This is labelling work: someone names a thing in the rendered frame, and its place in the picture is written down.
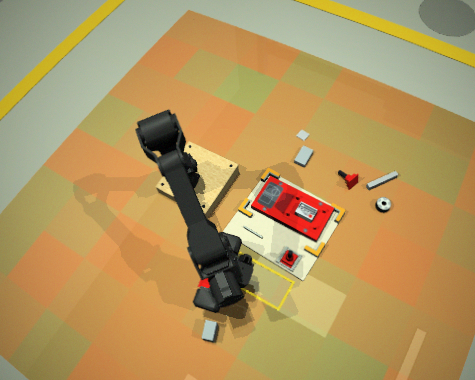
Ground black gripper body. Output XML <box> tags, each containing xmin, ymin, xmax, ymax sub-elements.
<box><xmin>193</xmin><ymin>232</ymin><xmax>242</xmax><ymax>313</ymax></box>

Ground small black and silver wheel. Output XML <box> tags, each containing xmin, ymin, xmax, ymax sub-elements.
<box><xmin>375</xmin><ymin>197</ymin><xmax>391</xmax><ymax>213</ymax></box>

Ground grey rectangular bar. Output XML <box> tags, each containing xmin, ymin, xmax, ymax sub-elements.
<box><xmin>366</xmin><ymin>170</ymin><xmax>398</xmax><ymax>190</ymax></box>

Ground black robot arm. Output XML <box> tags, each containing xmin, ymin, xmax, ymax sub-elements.
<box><xmin>135</xmin><ymin>109</ymin><xmax>254</xmax><ymax>307</ymax></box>

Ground white flat plate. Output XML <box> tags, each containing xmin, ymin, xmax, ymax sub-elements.
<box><xmin>223</xmin><ymin>168</ymin><xmax>346</xmax><ymax>281</ymax></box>

